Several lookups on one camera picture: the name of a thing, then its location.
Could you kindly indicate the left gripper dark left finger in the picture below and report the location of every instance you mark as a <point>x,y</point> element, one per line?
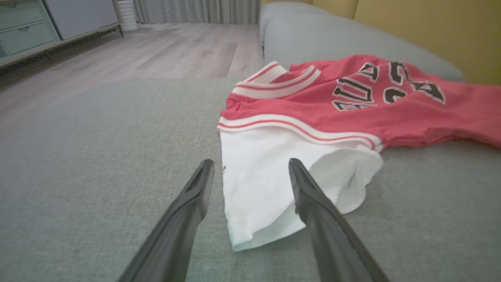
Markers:
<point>176,235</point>

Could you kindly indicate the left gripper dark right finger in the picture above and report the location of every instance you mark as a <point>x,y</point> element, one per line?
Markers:
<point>332,243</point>

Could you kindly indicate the red white basketball jersey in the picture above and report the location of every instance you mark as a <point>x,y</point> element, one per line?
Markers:
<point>313,109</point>

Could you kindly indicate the large grey sofa ottoman cushion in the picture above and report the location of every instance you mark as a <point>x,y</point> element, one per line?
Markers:
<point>98,176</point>

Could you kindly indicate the long grey sofa seat cushion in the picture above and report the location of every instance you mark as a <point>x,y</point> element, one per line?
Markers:
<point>313,43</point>

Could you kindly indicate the white ribbed floor vase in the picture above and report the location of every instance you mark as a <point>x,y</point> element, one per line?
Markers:
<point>127,15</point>

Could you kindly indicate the grey curtain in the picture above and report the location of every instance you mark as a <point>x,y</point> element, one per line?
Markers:
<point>195,9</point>

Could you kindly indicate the wide yellow sofa back cushion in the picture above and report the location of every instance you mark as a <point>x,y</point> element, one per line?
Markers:
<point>438,31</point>

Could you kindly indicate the narrow yellow sofa back cushion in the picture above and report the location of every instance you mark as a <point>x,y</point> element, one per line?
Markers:
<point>336,6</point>

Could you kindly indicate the small grey sofa seat cushion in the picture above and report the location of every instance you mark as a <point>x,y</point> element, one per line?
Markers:
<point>282,9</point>

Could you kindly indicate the mint grey tv cabinet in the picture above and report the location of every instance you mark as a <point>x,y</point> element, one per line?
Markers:
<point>23,35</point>

